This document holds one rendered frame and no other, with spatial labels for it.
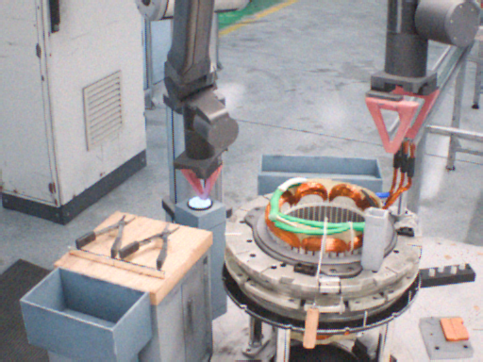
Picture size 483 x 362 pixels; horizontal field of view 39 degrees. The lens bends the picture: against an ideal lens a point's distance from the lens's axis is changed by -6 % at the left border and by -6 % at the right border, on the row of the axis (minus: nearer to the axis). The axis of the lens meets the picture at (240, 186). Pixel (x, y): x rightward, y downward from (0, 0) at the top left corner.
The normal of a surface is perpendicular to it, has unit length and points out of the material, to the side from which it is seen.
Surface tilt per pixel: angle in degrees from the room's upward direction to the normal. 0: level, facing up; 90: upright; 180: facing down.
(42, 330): 90
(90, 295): 90
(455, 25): 86
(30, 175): 90
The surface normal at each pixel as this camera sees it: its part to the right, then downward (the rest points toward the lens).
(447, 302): 0.00, -0.90
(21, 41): -0.42, 0.40
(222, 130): 0.48, 0.43
